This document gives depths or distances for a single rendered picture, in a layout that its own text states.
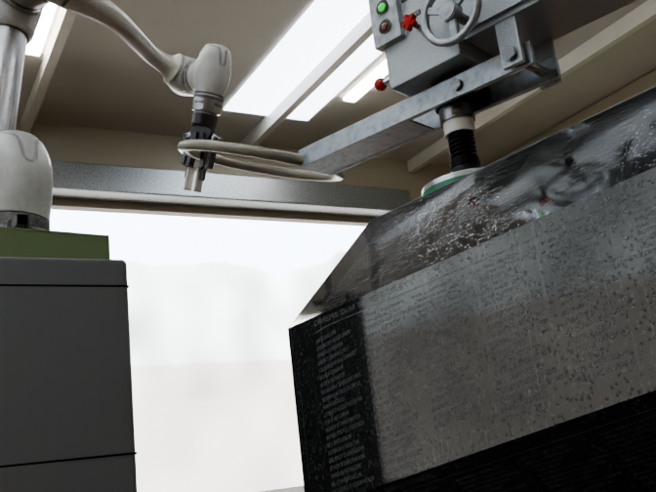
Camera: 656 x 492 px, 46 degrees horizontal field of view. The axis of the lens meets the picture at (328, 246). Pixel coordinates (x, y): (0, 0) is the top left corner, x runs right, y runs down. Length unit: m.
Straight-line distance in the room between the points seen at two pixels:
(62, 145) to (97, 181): 0.63
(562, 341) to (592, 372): 0.06
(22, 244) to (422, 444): 0.92
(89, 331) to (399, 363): 0.66
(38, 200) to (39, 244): 0.14
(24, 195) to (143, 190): 6.36
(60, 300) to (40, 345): 0.10
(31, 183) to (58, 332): 0.38
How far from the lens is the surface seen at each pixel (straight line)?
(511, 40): 1.69
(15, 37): 2.26
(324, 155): 1.97
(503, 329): 1.17
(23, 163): 1.84
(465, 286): 1.21
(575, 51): 8.33
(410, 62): 1.79
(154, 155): 8.69
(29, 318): 1.61
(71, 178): 8.01
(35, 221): 1.80
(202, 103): 2.35
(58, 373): 1.60
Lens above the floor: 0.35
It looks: 15 degrees up
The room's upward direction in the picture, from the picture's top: 7 degrees counter-clockwise
